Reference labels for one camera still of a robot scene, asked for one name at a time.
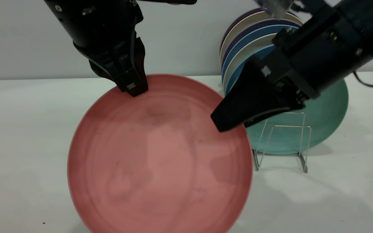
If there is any teal green round plate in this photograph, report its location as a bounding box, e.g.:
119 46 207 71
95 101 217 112
245 79 349 155

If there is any pink round plate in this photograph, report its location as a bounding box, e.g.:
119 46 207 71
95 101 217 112
67 74 254 233

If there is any silver wire plate rack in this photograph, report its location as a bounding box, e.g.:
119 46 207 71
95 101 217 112
251 112 312 174

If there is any blue round plate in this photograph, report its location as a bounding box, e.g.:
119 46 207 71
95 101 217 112
224 44 276 96
221 25 299 81

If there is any dark purple round plate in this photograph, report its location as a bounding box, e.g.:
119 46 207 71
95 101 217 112
220 8 265 49
221 19 303 65

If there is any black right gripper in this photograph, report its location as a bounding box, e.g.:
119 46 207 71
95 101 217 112
211 6 373 132

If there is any grey beige round plate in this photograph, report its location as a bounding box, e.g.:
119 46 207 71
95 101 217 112
223 32 279 91
220 11 303 62

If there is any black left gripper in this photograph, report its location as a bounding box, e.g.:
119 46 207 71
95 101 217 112
44 0 149 97

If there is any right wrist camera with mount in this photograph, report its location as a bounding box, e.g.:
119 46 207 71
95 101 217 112
254 0 326 19

